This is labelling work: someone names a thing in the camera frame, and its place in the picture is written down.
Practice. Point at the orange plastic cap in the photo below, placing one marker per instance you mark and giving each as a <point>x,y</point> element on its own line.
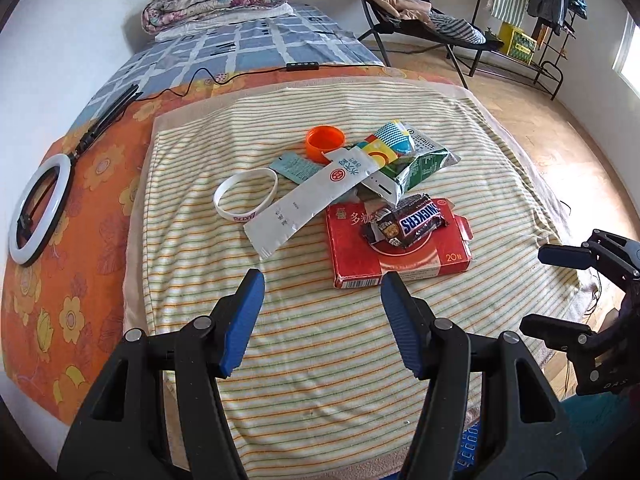
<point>320,147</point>

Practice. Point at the black clothes rack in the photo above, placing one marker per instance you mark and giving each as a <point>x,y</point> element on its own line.
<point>547,67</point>

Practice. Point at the window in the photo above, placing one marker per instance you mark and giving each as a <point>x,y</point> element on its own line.
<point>631,55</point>

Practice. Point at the beige clothing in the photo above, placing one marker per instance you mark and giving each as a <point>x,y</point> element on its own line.
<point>400,2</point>

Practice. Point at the green snack bag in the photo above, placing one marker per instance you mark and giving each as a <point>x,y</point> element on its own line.
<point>420,165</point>

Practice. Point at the teal container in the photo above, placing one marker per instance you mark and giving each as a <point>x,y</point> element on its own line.
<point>585,415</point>

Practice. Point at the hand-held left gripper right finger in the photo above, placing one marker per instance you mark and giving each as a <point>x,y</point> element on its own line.
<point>402,330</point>

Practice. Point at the striped terry towel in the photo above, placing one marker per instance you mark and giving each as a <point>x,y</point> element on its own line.
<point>300,360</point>

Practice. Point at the striped grey cloth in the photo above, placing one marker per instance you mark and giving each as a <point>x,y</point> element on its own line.
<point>457,30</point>

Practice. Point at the yellow crate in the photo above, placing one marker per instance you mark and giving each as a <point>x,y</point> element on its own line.
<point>517,42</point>

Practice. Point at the orange floral bedsheet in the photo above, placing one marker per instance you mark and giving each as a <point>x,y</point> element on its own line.
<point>75,260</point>

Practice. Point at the teal sachet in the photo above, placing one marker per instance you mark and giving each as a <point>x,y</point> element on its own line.
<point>295,167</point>

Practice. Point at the blue plaid bedsheet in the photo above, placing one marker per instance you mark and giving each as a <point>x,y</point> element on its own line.
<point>250,45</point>

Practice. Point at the hanging teal garment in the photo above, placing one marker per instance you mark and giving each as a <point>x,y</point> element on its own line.
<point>579,5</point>

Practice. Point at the red cardboard box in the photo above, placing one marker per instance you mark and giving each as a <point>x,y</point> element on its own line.
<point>360,260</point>

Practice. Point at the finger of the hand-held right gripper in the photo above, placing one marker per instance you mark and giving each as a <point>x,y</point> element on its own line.
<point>550,328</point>
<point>565,256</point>

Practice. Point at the white silicone wristband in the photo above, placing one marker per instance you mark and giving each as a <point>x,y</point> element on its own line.
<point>237,216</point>

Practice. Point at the long white paper packet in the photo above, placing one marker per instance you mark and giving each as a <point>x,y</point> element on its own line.
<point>310,195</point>

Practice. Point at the blue perforated basket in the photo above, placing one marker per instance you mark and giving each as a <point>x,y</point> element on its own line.
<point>470,452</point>

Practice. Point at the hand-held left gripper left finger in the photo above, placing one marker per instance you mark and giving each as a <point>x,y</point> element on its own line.
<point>240,330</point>

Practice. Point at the brown chocolate bar wrapper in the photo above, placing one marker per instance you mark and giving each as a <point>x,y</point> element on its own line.
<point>415,222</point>

